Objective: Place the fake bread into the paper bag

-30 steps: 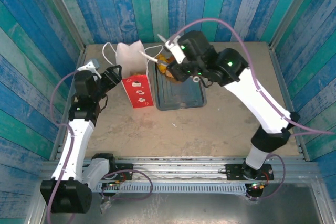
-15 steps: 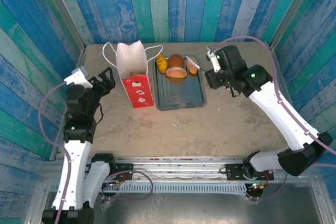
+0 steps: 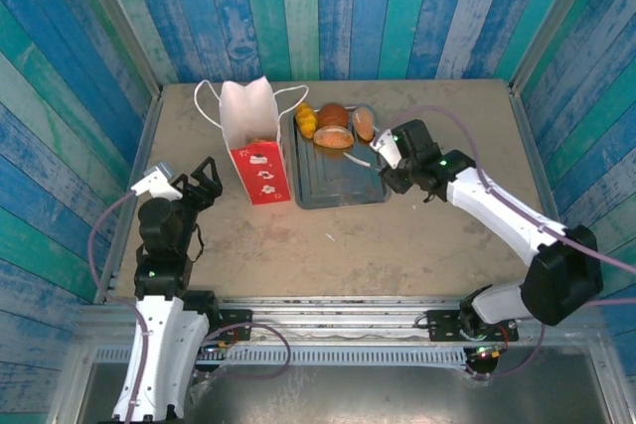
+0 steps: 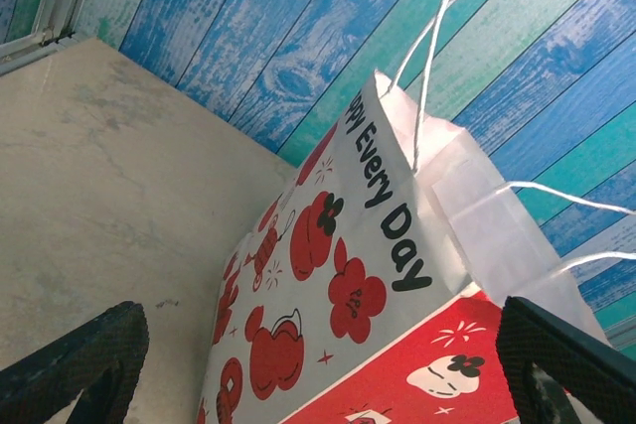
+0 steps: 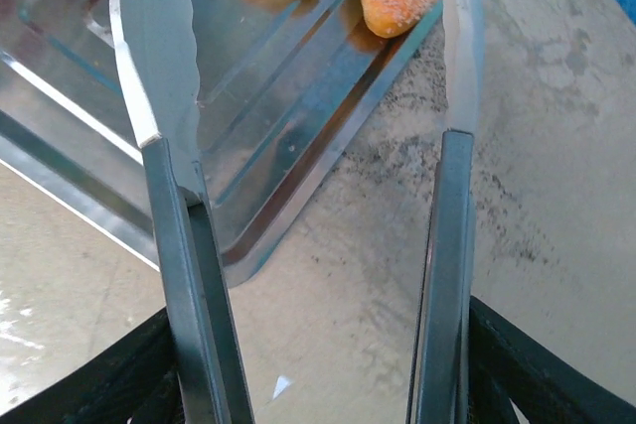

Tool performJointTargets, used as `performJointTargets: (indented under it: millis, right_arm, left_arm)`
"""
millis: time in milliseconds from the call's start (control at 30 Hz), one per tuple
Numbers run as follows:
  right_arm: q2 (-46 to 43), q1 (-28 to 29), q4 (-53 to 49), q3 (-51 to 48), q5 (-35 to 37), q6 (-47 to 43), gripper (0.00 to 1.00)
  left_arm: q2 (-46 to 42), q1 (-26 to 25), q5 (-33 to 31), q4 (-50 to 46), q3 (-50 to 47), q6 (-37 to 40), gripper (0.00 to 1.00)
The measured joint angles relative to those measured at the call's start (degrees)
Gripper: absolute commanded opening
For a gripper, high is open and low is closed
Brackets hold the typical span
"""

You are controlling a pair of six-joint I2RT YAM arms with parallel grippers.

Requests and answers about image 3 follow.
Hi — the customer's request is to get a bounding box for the oval scored fake loaf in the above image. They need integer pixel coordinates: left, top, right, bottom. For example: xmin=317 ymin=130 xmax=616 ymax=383
xmin=313 ymin=124 xmax=356 ymax=149

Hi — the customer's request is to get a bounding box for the pale oval fake bun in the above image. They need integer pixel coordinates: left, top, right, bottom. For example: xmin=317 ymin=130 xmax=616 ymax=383
xmin=352 ymin=105 xmax=376 ymax=142

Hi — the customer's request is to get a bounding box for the red white paper bag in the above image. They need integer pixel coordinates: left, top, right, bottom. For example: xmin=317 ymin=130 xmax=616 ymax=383
xmin=193 ymin=74 xmax=310 ymax=207

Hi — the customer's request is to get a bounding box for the round dark brown fake bun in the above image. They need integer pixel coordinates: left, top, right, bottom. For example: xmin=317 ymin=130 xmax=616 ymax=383
xmin=317 ymin=102 xmax=351 ymax=130

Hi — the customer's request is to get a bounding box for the yellow knobbly fake bread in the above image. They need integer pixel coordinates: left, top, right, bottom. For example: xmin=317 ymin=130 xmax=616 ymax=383
xmin=294 ymin=101 xmax=319 ymax=140

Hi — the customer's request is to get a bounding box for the dark metal baking tray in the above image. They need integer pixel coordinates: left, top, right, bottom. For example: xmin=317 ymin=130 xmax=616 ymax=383
xmin=288 ymin=104 xmax=393 ymax=211

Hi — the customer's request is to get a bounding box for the black round foot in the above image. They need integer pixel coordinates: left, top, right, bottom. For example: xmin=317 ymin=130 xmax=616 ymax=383
xmin=466 ymin=357 xmax=498 ymax=381

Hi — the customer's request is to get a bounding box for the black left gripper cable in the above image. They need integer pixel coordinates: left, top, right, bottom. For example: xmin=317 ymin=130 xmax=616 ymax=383
xmin=191 ymin=222 xmax=206 ymax=264

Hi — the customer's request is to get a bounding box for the black left mount plate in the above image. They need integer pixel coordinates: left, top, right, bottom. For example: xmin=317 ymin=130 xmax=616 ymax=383
xmin=208 ymin=308 xmax=254 ymax=346

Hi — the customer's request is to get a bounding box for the black mount plate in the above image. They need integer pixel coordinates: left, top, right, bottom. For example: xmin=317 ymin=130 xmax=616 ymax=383
xmin=425 ymin=309 xmax=519 ymax=344
xmin=208 ymin=308 xmax=254 ymax=346

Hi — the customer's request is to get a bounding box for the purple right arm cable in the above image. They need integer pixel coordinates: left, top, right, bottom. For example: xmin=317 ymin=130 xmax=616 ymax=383
xmin=385 ymin=104 xmax=636 ymax=380

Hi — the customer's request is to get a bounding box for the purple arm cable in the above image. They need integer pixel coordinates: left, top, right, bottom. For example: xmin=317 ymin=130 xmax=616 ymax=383
xmin=87 ymin=190 xmax=150 ymax=423
xmin=385 ymin=104 xmax=636 ymax=380

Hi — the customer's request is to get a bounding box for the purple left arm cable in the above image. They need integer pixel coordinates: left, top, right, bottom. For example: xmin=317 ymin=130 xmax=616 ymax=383
xmin=87 ymin=190 xmax=150 ymax=423

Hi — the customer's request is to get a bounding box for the purple cable loop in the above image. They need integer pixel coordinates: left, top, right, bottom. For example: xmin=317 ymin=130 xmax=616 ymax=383
xmin=191 ymin=320 xmax=292 ymax=379

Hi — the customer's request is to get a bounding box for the black right mount plate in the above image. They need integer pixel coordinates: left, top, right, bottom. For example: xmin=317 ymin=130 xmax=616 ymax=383
xmin=425 ymin=309 xmax=519 ymax=344

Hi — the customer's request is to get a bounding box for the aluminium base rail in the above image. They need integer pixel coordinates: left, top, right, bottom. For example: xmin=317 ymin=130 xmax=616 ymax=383
xmin=213 ymin=294 xmax=523 ymax=344

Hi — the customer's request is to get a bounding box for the aluminium frame post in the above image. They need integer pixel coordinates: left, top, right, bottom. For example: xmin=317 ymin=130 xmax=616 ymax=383
xmin=69 ymin=0 xmax=165 ymax=97
xmin=511 ymin=0 xmax=610 ymax=92

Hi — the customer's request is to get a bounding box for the white slotted cable duct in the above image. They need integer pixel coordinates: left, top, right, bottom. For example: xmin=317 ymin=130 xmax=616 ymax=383
xmin=93 ymin=343 xmax=471 ymax=370

